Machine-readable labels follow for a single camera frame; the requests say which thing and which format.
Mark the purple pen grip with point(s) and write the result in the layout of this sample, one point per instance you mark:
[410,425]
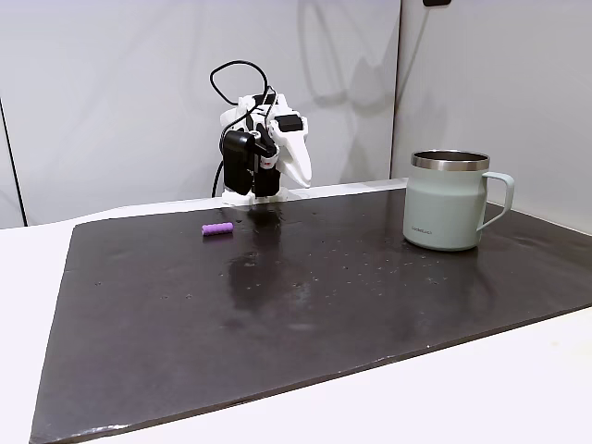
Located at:
[217,229]

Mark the pale green steel-rimmed mug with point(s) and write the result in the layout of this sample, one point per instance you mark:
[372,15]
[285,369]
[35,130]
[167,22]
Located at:
[439,208]

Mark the black table mat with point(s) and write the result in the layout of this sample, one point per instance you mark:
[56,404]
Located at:
[259,314]

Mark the black camera box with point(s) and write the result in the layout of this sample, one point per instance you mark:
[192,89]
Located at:
[236,162]

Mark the black wall-mounted object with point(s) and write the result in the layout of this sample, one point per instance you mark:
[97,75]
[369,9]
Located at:
[436,2]

